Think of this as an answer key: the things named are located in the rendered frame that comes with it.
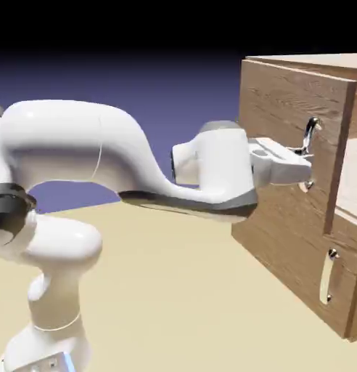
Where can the wooden cabinet door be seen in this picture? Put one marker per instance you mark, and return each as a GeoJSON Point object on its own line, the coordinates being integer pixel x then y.
{"type": "Point", "coordinates": [283, 98]}
{"type": "Point", "coordinates": [291, 261]}

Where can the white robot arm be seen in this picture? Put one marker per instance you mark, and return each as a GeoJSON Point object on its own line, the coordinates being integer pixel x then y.
{"type": "Point", "coordinates": [79, 139]}

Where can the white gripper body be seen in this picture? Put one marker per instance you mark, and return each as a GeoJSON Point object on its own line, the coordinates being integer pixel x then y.
{"type": "Point", "coordinates": [288, 170]}

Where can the wooden cabinet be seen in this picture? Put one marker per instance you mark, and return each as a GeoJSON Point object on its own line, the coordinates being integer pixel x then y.
{"type": "Point", "coordinates": [351, 180]}

